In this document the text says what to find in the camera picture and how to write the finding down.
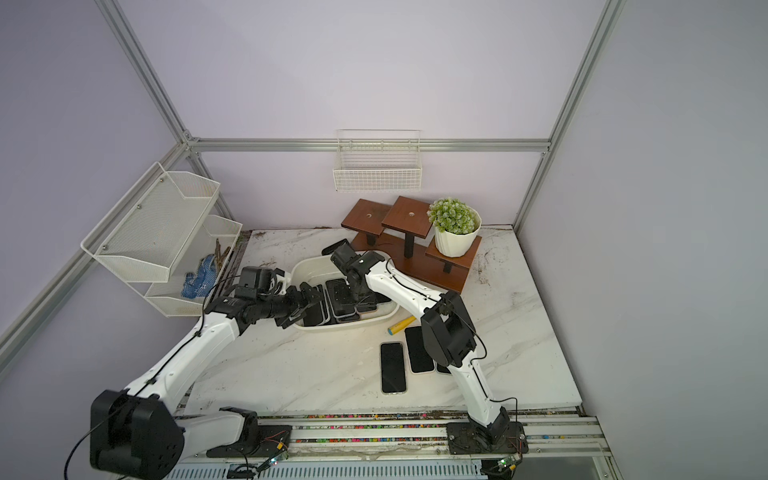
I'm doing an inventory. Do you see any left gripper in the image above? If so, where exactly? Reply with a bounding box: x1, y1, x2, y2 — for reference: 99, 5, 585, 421
260, 281, 324, 329

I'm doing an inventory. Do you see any white plastic storage box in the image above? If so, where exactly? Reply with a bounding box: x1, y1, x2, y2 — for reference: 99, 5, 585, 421
290, 256, 399, 333

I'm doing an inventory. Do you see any pink case phone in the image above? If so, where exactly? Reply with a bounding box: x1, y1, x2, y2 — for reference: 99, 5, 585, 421
380, 342, 407, 394

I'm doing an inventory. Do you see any light blue case phone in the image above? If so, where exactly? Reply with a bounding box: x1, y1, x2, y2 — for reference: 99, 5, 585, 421
405, 327, 435, 374

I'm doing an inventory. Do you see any clear case phone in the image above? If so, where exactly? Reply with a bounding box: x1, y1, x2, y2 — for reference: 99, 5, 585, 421
325, 278, 360, 323

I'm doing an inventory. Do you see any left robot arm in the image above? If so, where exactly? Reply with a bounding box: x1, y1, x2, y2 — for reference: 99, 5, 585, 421
86, 283, 324, 479

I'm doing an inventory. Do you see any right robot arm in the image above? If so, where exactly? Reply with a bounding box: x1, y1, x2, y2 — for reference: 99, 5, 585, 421
332, 251, 511, 443

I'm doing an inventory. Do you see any white case phone front-left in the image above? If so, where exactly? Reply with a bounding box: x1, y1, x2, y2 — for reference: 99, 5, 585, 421
300, 282, 330, 328

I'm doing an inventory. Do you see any blue yellow garden rake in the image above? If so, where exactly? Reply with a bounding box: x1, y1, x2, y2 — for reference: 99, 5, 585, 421
387, 316, 416, 336

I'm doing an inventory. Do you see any black plastic scoop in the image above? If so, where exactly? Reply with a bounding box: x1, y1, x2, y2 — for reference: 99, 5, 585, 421
321, 239, 349, 256

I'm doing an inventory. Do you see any brown wooden tiered stand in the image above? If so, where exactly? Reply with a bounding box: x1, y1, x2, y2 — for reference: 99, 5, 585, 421
341, 196, 482, 292

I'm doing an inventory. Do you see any blue cloth in shelf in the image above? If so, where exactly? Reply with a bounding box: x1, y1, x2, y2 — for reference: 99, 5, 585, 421
181, 254, 218, 299

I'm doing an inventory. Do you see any white pot green plant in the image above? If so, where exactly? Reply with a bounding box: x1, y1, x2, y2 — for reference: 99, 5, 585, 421
427, 198, 482, 258

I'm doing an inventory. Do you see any white mesh two-tier shelf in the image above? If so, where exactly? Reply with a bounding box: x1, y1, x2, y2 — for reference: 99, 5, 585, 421
81, 163, 242, 317

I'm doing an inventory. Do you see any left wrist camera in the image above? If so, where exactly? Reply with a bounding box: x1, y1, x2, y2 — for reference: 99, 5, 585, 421
235, 267, 286, 299

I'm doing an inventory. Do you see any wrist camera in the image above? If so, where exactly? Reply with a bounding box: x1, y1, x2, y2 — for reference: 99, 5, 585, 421
235, 267, 286, 299
330, 243, 360, 275

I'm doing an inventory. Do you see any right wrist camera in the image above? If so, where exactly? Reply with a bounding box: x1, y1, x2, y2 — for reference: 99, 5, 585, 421
330, 243, 360, 275

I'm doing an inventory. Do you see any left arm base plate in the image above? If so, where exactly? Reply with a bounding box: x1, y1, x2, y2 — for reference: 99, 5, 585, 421
206, 425, 292, 458

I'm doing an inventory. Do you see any white wire wall basket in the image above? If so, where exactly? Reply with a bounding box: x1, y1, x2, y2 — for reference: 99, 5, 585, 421
333, 129, 423, 193

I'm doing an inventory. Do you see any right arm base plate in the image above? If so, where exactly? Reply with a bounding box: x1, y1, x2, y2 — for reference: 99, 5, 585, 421
446, 422, 529, 455

